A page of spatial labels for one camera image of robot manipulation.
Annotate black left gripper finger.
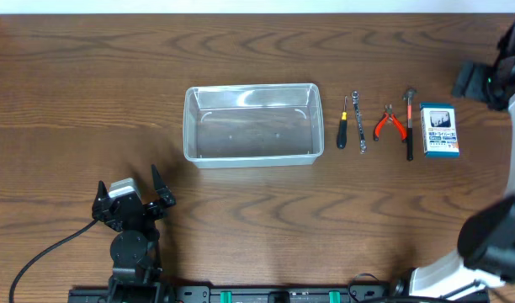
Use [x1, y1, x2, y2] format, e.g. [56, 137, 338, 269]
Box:
[151, 164, 176, 207]
[95, 181, 109, 210]

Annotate blue white screwdriver box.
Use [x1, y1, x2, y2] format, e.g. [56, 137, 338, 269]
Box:
[420, 103, 459, 158]

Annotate small hammer orange black handle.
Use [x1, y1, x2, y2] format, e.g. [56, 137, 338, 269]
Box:
[403, 88, 417, 162]

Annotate red handled cutting pliers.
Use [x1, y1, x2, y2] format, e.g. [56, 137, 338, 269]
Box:
[373, 104, 407, 142]

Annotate silver ratchet wrench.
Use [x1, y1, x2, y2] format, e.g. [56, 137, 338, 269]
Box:
[351, 91, 367, 154]

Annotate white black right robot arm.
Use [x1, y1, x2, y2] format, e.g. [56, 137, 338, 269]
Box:
[390, 21, 515, 302]

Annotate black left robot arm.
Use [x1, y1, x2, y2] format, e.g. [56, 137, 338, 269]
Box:
[92, 166, 176, 302]

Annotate clear plastic container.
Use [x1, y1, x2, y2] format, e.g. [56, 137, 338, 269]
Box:
[183, 83, 325, 168]

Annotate black yellow screwdriver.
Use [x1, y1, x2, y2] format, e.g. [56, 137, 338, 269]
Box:
[337, 96, 348, 149]

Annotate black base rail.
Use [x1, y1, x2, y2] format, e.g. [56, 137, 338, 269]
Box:
[67, 284, 387, 303]

